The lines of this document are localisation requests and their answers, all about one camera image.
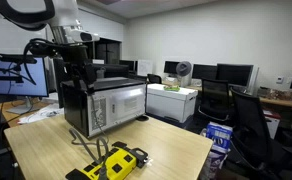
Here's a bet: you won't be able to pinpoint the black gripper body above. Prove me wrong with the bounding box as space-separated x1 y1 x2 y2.
62 44 90 73

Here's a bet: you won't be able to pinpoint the dark shelf cabinet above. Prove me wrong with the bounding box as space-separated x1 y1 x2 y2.
91 37 122 65

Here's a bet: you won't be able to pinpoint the lit computer monitor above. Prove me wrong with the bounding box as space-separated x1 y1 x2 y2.
0 53 50 115

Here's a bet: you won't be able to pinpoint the white paper sheets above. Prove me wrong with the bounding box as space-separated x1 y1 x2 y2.
17 102 66 125

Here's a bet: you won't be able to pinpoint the white board panel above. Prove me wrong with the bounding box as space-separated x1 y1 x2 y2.
137 59 154 77

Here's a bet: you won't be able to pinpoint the small black chair back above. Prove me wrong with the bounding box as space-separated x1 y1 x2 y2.
147 73 163 85

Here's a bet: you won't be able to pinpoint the black round base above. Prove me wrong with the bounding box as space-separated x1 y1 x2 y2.
135 114 150 122

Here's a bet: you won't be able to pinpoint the green item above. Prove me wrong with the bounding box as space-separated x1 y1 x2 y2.
163 85 181 92

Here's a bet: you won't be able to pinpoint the white storage box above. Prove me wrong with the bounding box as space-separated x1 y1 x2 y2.
146 83 199 124

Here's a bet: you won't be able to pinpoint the yellow black power strip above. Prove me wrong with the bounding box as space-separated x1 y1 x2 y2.
65 141 150 180

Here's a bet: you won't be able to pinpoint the gray desk fan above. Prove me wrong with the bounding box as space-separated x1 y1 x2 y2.
175 60 193 88

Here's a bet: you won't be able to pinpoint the black mesh office chair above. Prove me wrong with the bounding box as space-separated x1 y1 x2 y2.
230 87 292 180
197 77 233 126

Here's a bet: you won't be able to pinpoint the blue white carton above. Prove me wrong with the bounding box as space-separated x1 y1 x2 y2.
205 121 234 154

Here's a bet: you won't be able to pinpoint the wide black computer monitor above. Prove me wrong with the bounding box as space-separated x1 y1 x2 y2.
216 63 255 88

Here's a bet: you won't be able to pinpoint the purple white bag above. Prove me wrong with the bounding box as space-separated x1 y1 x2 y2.
199 149 229 180

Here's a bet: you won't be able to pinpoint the red white box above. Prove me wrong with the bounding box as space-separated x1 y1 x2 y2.
263 109 282 140

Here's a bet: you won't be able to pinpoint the long wooden desk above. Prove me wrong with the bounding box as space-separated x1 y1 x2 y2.
161 79 292 109

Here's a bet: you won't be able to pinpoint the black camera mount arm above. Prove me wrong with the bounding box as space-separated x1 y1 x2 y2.
0 52 39 85

